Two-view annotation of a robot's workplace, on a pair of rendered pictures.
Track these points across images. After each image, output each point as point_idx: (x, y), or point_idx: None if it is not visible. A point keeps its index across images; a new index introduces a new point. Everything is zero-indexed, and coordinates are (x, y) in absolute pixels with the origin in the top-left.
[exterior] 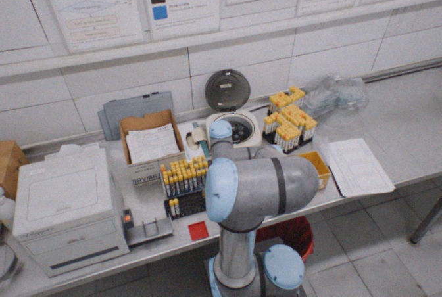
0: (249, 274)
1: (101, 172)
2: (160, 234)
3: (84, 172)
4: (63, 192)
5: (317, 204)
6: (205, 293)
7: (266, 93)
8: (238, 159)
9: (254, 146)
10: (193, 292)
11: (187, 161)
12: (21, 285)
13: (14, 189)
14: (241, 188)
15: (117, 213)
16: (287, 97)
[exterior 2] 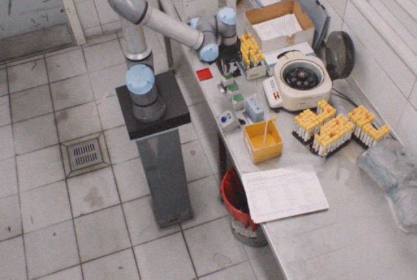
0: (129, 54)
1: None
2: None
3: None
4: None
5: (232, 154)
6: (227, 169)
7: (380, 111)
8: (199, 27)
9: (211, 34)
10: (228, 160)
11: (257, 48)
12: (170, 2)
13: None
14: None
15: (192, 9)
16: (365, 121)
